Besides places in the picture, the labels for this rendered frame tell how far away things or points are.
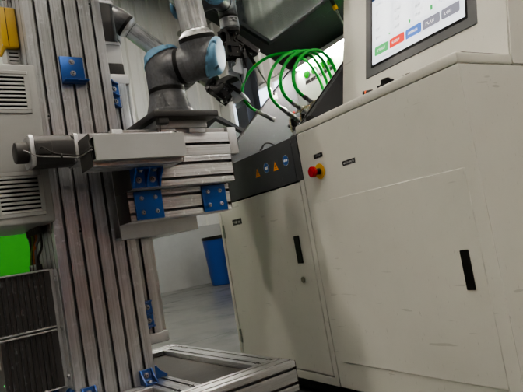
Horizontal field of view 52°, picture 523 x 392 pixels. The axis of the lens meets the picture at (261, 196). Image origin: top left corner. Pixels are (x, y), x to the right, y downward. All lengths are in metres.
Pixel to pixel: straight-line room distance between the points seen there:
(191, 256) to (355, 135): 7.77
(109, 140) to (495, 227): 0.98
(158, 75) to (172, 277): 7.50
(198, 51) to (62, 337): 0.95
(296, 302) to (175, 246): 7.21
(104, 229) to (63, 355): 0.39
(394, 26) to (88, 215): 1.18
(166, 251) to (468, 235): 7.91
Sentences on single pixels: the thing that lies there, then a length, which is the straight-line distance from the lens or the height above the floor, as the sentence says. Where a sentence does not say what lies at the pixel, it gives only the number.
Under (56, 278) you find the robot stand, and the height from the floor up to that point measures 0.60.
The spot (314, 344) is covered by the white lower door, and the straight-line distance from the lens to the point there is 2.00.
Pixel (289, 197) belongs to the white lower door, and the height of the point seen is 0.74.
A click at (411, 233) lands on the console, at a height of 0.56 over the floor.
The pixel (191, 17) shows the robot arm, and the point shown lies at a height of 1.31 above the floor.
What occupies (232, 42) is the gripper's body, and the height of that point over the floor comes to 1.37.
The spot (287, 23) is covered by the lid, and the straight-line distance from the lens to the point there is 2.63.
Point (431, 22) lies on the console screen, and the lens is 1.83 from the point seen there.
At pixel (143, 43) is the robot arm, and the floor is 1.49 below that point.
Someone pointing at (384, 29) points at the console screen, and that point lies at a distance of 1.99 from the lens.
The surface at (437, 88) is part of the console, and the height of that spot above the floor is 0.91.
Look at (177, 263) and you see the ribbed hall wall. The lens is 9.17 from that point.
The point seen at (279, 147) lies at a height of 0.93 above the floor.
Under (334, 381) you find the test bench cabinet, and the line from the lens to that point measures 1.97.
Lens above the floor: 0.61
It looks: 4 degrees up
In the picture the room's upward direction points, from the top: 10 degrees counter-clockwise
